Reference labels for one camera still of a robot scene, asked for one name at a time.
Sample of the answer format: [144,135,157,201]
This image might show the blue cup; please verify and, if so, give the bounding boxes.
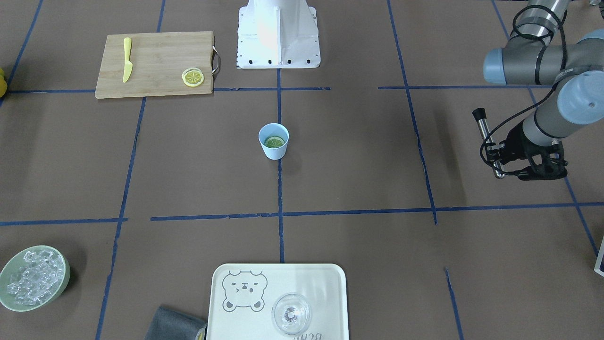
[258,123,290,161]

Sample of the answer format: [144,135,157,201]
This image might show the clear glass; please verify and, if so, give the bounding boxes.
[272,293,311,336]

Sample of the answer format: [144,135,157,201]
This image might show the lemon slice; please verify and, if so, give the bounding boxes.
[181,68,205,87]

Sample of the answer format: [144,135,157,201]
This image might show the cream bear tray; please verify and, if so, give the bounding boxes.
[206,264,350,340]

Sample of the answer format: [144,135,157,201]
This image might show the yellow plastic knife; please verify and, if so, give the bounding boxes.
[122,37,133,83]

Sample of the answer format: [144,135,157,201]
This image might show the whole yellow lemons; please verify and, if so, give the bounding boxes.
[0,68,8,98]

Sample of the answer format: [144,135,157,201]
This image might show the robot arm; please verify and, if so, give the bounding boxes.
[472,0,604,181]

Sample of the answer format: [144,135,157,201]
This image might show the wooden cutting board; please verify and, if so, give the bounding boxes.
[95,32,217,99]

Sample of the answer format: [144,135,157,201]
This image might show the steel stirring rod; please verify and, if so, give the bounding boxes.
[472,108,506,180]

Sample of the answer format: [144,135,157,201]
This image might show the dark grey cloth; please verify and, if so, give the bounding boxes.
[144,306,207,340]

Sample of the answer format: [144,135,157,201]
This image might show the lemon wedge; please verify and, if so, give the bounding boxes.
[263,136,285,149]

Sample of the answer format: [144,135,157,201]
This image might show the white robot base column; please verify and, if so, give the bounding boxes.
[236,0,321,69]

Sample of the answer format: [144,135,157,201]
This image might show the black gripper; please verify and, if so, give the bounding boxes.
[485,125,543,178]

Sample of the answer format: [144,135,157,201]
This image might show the green bowl of ice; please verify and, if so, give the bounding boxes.
[0,245,71,312]

